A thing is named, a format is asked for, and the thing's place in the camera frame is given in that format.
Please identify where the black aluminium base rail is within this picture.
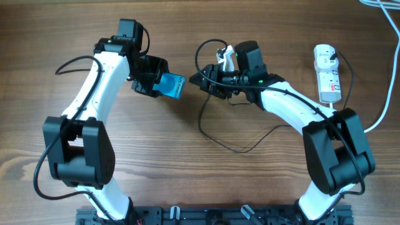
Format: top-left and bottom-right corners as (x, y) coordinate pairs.
(75, 205), (354, 225)

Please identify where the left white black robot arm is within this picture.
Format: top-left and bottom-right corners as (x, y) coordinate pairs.
(33, 19), (168, 224)

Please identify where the black USB charging cable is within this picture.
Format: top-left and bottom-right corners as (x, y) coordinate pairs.
(197, 51), (355, 154)

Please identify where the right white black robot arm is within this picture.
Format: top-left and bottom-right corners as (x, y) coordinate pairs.
(189, 41), (375, 224)

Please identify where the smartphone with teal screen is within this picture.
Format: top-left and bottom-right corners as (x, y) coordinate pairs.
(153, 72), (186, 99)

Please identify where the white USB charger adapter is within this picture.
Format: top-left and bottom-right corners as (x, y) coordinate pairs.
(314, 56), (339, 73)

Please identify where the white power strip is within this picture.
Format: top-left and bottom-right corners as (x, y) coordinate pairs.
(314, 44), (341, 104)

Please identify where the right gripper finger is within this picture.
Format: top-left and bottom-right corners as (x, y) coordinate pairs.
(199, 64), (214, 75)
(189, 72), (210, 91)

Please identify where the white power strip cord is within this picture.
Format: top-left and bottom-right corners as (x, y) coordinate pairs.
(329, 0), (400, 134)

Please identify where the white cables top right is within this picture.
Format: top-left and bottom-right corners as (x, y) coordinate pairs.
(358, 0), (400, 11)

